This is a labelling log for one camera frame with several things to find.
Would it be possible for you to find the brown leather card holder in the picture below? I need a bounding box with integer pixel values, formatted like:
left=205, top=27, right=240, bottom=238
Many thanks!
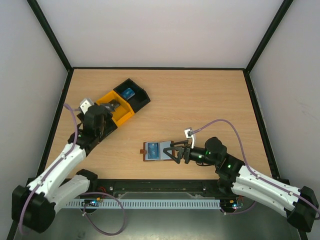
left=139, top=141, right=173, bottom=162

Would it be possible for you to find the blue vip card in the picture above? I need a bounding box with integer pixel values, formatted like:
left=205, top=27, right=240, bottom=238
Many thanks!
left=145, top=142, right=160, bottom=161

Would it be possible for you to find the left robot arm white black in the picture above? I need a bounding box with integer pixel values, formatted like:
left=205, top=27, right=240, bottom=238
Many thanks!
left=11, top=103, right=115, bottom=234

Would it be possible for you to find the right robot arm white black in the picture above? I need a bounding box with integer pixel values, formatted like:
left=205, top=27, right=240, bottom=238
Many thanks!
left=163, top=137, right=319, bottom=233

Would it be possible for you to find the dark grey card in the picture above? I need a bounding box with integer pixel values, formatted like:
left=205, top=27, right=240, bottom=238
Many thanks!
left=109, top=99, right=120, bottom=111

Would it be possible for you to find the black plastic bin near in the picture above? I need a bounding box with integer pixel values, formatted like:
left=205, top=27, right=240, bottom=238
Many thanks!
left=76, top=112, right=118, bottom=156

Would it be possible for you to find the black plastic bin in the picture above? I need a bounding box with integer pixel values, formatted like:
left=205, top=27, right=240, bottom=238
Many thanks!
left=113, top=78, right=151, bottom=113
left=76, top=112, right=118, bottom=156

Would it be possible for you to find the yellow plastic bin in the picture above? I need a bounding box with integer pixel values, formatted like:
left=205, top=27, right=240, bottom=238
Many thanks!
left=96, top=90, right=135, bottom=127

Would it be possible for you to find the black plastic bin far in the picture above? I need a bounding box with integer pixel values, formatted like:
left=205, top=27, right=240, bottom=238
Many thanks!
left=113, top=78, right=151, bottom=113

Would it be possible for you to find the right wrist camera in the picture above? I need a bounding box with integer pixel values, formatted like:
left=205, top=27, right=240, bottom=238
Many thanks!
left=184, top=127, right=196, bottom=149

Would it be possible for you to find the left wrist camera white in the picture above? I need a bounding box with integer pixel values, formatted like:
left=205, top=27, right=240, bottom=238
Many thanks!
left=79, top=98, right=94, bottom=115

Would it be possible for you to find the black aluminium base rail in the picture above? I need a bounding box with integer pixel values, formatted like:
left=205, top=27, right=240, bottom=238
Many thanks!
left=23, top=177, right=292, bottom=201

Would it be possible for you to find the purple cable right base loop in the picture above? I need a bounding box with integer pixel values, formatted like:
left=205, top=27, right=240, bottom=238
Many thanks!
left=220, top=199, right=257, bottom=217

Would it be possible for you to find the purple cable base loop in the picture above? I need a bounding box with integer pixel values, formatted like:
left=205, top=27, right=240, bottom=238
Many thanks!
left=81, top=191, right=126, bottom=236
left=220, top=199, right=257, bottom=217

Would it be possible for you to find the purple cable left base loop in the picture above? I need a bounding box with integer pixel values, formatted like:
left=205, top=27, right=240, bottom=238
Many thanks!
left=81, top=191, right=126, bottom=236

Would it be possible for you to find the light blue slotted cable duct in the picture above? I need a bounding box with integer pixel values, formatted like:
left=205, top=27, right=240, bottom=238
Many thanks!
left=63, top=199, right=221, bottom=210

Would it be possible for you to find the black frame post left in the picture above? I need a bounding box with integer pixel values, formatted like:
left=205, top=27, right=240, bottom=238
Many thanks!
left=27, top=0, right=73, bottom=72

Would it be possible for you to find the black frame post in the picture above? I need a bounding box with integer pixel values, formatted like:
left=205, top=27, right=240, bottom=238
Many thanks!
left=27, top=0, right=73, bottom=72
left=244, top=0, right=294, bottom=75

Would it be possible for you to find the black frame post right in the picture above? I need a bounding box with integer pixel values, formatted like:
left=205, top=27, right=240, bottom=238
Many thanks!
left=244, top=0, right=294, bottom=75

